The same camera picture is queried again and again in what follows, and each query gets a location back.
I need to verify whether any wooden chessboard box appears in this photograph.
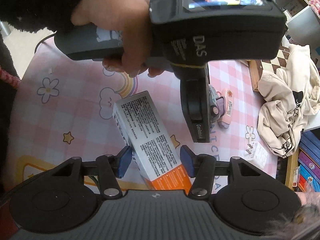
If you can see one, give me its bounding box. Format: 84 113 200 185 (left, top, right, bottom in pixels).
248 46 290 92

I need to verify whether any pink eraser case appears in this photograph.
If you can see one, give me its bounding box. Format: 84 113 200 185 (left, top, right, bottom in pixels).
217 89 234 129

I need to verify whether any person left hand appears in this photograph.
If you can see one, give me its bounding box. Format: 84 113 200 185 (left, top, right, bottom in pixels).
71 0 163 77

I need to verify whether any pink checkered table mat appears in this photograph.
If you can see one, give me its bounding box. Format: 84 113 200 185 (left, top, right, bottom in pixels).
4 39 263 190

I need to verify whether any white orange toothpaste box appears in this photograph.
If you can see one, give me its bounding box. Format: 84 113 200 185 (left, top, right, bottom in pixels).
113 91 191 193

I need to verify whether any dark grey small pouch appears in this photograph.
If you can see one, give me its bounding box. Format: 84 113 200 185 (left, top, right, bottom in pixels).
209 85 220 124

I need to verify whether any small white carton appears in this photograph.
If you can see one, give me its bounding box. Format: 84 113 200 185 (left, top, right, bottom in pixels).
244 141 268 170

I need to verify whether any cream hoodie garment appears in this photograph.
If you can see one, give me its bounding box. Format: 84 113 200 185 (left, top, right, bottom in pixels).
257 44 319 158

